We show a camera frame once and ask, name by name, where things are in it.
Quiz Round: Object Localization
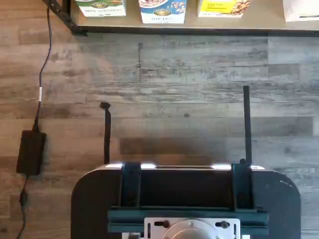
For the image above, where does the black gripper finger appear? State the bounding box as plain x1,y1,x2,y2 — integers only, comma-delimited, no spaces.
243,85,253,165
99,102,112,165

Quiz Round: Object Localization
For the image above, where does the blue and white cereal box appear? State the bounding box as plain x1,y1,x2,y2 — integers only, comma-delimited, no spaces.
138,0,188,24

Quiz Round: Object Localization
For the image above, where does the black metal shelf unit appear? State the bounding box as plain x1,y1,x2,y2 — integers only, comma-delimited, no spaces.
42,0,319,37

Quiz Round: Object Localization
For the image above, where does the yellow purely elizabeth box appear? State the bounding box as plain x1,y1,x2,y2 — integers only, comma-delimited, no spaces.
197,0,244,18

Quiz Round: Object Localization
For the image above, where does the green cereal box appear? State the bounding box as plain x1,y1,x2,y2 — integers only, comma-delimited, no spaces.
75,0,127,18

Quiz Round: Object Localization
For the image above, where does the white box black label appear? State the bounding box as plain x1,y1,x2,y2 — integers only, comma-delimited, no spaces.
282,0,319,23

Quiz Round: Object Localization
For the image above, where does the black power adapter brick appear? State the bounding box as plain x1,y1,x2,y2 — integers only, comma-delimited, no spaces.
15,129,47,176

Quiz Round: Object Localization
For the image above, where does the black cable with white tag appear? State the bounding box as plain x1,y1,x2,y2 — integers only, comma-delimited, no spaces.
31,0,53,132

